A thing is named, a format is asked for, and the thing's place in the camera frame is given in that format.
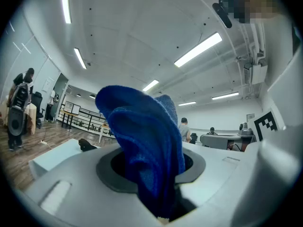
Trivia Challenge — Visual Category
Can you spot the person's head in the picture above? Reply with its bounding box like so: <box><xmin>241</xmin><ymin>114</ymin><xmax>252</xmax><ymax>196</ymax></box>
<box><xmin>233</xmin><ymin>0</ymin><xmax>282</xmax><ymax>25</ymax></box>

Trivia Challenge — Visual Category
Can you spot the grey camera device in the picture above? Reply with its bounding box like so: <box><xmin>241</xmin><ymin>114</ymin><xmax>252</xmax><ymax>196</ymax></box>
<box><xmin>238</xmin><ymin>121</ymin><xmax>253</xmax><ymax>136</ymax></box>

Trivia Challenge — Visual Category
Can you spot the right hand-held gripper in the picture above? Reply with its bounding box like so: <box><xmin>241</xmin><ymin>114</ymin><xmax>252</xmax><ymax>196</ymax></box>
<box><xmin>231</xmin><ymin>107</ymin><xmax>303</xmax><ymax>227</ymax></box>

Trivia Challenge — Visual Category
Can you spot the white air conditioner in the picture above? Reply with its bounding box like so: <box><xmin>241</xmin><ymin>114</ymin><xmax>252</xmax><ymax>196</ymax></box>
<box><xmin>243</xmin><ymin>62</ymin><xmax>268</xmax><ymax>86</ymax></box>

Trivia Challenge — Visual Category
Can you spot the light blue flowered tablecloth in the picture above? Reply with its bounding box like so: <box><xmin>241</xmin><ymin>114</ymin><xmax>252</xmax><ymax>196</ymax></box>
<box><xmin>28</xmin><ymin>138</ymin><xmax>119</xmax><ymax>182</ymax></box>

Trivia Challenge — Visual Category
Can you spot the black office chair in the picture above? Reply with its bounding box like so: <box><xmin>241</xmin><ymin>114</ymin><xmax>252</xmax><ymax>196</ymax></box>
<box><xmin>31</xmin><ymin>91</ymin><xmax>45</xmax><ymax>129</ymax></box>

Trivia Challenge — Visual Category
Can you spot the black pouch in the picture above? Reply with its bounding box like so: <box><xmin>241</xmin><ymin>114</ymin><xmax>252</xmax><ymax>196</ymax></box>
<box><xmin>78</xmin><ymin>138</ymin><xmax>98</xmax><ymax>152</ymax></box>

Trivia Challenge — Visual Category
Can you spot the blue cloth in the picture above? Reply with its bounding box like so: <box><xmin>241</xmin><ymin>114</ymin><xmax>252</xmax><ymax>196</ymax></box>
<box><xmin>94</xmin><ymin>85</ymin><xmax>187</xmax><ymax>219</ymax></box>

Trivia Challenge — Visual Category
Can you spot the person's white shirt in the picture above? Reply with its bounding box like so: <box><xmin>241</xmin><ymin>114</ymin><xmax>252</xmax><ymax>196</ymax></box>
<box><xmin>260</xmin><ymin>15</ymin><xmax>303</xmax><ymax>127</ymax></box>

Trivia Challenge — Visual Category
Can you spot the black head camera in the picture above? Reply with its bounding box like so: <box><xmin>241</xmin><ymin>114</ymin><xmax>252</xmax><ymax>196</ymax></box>
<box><xmin>212</xmin><ymin>2</ymin><xmax>233</xmax><ymax>29</ymax></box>

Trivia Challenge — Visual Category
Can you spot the beige covered table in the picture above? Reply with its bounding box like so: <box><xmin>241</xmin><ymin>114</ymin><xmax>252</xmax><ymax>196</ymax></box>
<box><xmin>0</xmin><ymin>100</ymin><xmax>37</xmax><ymax>136</ymax></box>

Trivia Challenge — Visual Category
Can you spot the wooden table with black legs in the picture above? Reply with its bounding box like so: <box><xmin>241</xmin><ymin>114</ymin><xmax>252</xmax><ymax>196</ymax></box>
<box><xmin>59</xmin><ymin>109</ymin><xmax>79</xmax><ymax>130</ymax></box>

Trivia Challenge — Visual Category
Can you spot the grey round workstation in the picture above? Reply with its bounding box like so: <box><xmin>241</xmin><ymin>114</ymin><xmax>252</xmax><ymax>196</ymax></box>
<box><xmin>200</xmin><ymin>133</ymin><xmax>242</xmax><ymax>151</ymax></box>

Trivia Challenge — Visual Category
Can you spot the black metal railing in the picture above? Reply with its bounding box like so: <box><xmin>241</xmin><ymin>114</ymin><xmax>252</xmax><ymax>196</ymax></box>
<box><xmin>60</xmin><ymin>104</ymin><xmax>112</xmax><ymax>137</ymax></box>

